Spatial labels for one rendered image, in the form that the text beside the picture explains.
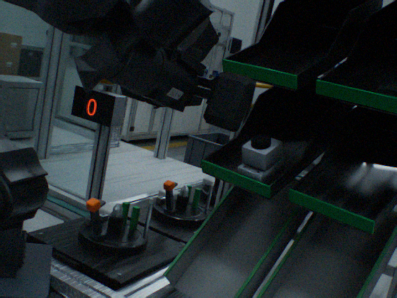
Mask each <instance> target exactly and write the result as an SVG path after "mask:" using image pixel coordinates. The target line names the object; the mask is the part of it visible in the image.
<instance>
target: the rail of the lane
mask: <svg viewBox="0 0 397 298"><path fill-rule="evenodd" d="M78 269H79V264H78V263H77V262H75V261H73V260H71V259H69V258H67V257H66V256H63V255H61V254H59V253H57V252H55V253H53V256H52V257H51V269H50V276H51V279H50V288H49V290H50V291H49V297H48V298H127V297H125V296H122V295H121V294H119V293H117V292H115V291H114V290H112V289H111V288H108V287H106V286H104V285H102V284H101V283H99V282H97V281H94V280H93V279H91V278H89V277H88V276H86V275H84V274H83V273H80V272H78Z"/></svg>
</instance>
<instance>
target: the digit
mask: <svg viewBox="0 0 397 298"><path fill-rule="evenodd" d="M101 98H102V95H100V94H96V93H92V92H88V93H86V97H85V101H84V109H83V117H87V118H89V119H92V120H96V121H97V119H98V115H99V110H100V103H101Z"/></svg>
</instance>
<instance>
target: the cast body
mask: <svg viewBox="0 0 397 298"><path fill-rule="evenodd" d="M242 154H243V164H242V165H240V166H239V167H238V174H242V175H243V176H246V177H249V178H252V179H255V180H257V181H260V182H262V183H264V184H266V185H270V184H271V182H272V181H274V180H275V179H277V178H278V177H279V176H280V175H282V174H283V173H284V171H285V157H284V156H283V153H282V142H281V141H279V140H276V139H272V138H270V136H268V135H266V134H257V135H254V136H253V137H252V139H251V141H249V142H247V143H246V144H244V145H243V146H242Z"/></svg>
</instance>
